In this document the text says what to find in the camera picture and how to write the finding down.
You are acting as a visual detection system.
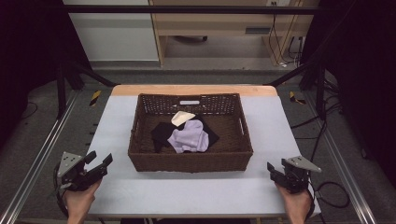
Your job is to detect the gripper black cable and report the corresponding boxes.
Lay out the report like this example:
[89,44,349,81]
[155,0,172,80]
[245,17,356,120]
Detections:
[51,162,70,218]
[305,181,318,220]

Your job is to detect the dark curtain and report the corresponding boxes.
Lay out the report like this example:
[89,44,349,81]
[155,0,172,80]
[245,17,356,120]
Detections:
[0,0,94,150]
[300,0,396,188]

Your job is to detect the black looped floor cable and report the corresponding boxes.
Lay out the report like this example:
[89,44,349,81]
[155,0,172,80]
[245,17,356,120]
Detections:
[313,181,351,209]

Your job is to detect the wooden desk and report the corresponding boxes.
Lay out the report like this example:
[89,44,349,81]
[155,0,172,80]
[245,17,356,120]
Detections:
[148,0,320,67]

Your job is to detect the black cloth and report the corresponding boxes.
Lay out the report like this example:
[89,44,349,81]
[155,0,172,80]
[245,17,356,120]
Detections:
[150,114,220,154]

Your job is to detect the black cables under desk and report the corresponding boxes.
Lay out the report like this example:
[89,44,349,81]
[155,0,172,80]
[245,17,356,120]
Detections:
[267,1,305,68]

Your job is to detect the brown wicker basket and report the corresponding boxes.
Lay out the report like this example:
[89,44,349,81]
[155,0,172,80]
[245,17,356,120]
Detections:
[127,92,255,174]

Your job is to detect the cream cloth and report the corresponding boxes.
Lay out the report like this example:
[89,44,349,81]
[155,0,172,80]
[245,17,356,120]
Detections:
[170,110,197,128]

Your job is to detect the white cabinet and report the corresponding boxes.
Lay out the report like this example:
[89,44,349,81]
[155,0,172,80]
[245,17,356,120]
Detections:
[62,0,160,63]

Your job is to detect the thin black floor cable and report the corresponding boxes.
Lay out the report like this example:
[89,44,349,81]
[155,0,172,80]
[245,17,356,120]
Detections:
[21,100,39,121]

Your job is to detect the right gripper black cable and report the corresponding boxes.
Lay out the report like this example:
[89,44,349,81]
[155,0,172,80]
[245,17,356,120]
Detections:
[305,181,318,220]

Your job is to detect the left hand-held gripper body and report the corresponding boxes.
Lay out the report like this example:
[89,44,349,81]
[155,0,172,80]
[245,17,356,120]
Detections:
[57,150,104,192]

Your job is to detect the black frame stand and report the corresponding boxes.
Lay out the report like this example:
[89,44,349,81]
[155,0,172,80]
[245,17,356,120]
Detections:
[263,57,329,120]
[55,57,120,119]

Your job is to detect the person's left hand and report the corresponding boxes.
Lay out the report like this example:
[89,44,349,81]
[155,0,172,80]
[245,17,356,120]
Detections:
[63,179,103,218]

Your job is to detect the person's right hand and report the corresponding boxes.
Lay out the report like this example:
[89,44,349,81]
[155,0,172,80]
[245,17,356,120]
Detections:
[275,182,313,217]

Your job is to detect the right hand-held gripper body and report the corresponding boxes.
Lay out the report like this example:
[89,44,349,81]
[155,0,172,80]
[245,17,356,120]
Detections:
[270,155,323,194]

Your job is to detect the black floor cables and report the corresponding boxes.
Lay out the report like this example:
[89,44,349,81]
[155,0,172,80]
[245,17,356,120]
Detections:
[290,77,344,163]

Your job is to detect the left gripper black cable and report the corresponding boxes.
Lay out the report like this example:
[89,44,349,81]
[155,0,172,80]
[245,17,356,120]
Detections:
[51,162,70,218]

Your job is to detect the white table mat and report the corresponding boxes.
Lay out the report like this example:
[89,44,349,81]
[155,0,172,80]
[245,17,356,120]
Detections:
[88,94,322,218]

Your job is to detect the lavender cloth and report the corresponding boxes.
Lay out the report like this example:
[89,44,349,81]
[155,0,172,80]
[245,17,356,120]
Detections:
[167,119,210,154]

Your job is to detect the aluminium floor rail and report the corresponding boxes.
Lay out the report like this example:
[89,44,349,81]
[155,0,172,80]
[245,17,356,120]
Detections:
[0,89,80,224]
[302,92,378,224]

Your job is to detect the black horizontal frame bar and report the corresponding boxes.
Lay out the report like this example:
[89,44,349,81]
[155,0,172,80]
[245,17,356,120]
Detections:
[62,4,322,15]

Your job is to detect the wall power socket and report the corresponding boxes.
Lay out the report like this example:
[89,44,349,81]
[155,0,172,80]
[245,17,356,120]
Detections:
[265,0,291,7]

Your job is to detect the yellow black floor tape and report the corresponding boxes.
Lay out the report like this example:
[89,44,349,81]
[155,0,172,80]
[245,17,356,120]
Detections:
[289,91,308,106]
[89,90,103,107]

